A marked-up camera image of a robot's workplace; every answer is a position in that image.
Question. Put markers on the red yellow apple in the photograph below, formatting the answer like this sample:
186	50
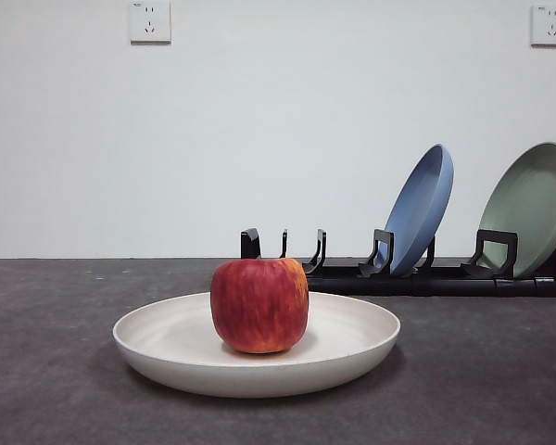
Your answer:
259	306

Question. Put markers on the black plate rack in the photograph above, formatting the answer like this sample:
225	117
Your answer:
445	285

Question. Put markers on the white wall socket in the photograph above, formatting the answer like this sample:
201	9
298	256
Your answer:
150	21
551	25

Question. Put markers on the blue plate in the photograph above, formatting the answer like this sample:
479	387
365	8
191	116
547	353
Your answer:
421	208

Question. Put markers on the green plate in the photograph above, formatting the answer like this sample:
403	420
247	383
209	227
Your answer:
528	208

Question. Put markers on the cream yellow plate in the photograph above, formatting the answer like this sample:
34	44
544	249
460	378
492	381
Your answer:
167	343

